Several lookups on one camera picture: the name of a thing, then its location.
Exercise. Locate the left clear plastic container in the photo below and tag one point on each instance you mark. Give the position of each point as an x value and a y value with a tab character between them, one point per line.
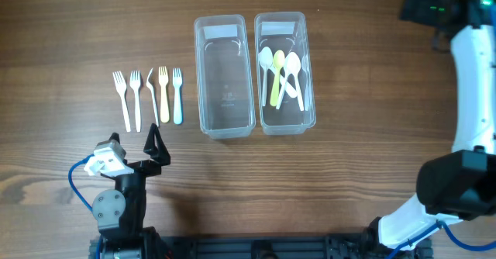
224	79

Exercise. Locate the clear plastic container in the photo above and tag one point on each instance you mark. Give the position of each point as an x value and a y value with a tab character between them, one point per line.
224	79
286	31

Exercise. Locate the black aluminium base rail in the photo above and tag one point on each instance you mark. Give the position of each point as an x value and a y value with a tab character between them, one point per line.
332	246

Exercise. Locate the long white plastic spoon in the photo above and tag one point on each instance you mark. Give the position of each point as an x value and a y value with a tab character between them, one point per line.
290	90

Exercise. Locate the right clear plastic container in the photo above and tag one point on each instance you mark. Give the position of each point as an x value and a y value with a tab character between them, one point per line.
286	31

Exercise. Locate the wide-handled white spoon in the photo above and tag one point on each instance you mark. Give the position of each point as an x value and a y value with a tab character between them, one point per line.
294	64

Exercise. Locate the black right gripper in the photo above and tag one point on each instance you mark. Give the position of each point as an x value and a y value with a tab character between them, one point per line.
420	14

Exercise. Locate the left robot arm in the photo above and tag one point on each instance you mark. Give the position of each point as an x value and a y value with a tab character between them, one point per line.
120	211

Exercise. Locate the yellow plastic spoon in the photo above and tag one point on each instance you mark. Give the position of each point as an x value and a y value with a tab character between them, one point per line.
278	63

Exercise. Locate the light blue plastic fork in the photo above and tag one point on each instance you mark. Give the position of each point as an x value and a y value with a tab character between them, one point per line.
177	83

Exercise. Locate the thin white plastic spoon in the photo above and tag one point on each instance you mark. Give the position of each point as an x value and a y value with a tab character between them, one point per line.
265	61

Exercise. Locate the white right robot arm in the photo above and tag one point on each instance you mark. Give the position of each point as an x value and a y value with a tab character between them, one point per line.
460	186

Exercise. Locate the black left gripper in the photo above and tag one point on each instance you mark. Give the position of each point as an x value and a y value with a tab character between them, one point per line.
160	155

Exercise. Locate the outermost white plastic spoon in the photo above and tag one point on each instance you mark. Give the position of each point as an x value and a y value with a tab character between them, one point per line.
286	66

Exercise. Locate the yellow plastic fork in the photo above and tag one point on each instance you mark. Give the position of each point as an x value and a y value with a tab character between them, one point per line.
163	82

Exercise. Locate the white plastic fork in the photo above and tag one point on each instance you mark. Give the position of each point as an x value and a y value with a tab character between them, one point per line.
121	87
135	84
150	86

